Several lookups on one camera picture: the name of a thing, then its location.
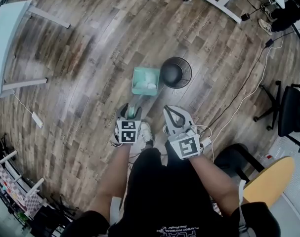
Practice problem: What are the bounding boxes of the black round stool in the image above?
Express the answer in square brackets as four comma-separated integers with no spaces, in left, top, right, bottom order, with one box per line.
[213,143,265,184]

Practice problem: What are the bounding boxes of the long white cable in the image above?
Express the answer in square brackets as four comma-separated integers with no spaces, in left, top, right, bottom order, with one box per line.
[210,33,285,149]

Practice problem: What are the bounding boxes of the rack with checkered cloth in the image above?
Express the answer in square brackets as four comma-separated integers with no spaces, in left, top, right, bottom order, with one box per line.
[0,149,47,223]

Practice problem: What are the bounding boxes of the person's right forearm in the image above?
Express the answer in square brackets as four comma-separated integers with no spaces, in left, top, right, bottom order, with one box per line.
[188,154,250,217]

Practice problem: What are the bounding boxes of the white shoulder strap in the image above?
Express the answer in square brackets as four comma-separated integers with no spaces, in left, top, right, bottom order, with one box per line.
[238,179,248,233]
[109,196,123,226]

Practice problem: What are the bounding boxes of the white paper waste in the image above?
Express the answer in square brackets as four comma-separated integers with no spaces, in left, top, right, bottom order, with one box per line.
[135,70,158,90]

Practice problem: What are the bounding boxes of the person's left forearm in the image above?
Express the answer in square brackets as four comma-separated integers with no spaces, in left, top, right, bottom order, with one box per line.
[88,143,133,223]

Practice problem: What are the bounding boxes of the teal dustpan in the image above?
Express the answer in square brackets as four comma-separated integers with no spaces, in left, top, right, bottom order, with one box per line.
[128,66,161,120]

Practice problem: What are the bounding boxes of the person's white left shoe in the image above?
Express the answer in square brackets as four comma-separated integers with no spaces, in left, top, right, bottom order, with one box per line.
[139,121,155,150]

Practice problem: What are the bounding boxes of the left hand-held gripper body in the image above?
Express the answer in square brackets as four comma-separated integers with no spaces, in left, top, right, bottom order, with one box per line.
[115,118,142,145]

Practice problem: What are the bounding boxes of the person's black clothing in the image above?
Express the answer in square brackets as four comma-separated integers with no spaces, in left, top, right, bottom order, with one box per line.
[65,146,282,237]

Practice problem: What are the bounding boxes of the black office chair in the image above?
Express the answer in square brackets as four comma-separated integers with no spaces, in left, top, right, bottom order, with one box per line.
[253,79,300,154]

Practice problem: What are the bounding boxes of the black mesh trash can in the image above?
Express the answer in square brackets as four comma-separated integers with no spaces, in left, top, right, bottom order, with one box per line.
[160,56,193,90]

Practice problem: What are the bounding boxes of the thin white power strip cable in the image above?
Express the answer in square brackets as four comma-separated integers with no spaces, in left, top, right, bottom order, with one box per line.
[12,92,34,114]

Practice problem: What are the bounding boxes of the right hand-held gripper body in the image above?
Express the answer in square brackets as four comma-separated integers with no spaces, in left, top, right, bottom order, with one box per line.
[167,123,203,160]

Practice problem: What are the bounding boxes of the large white desk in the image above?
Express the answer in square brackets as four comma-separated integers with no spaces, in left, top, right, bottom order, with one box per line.
[0,0,71,99]

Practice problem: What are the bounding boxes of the small white power strip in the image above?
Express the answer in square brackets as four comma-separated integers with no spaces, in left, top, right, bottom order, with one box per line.
[200,136,213,148]

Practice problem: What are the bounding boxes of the long black cable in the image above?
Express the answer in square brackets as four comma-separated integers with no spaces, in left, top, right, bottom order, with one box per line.
[206,45,268,131]

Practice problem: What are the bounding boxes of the yellow round table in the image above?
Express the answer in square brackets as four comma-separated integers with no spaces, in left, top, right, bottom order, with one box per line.
[242,156,296,210]

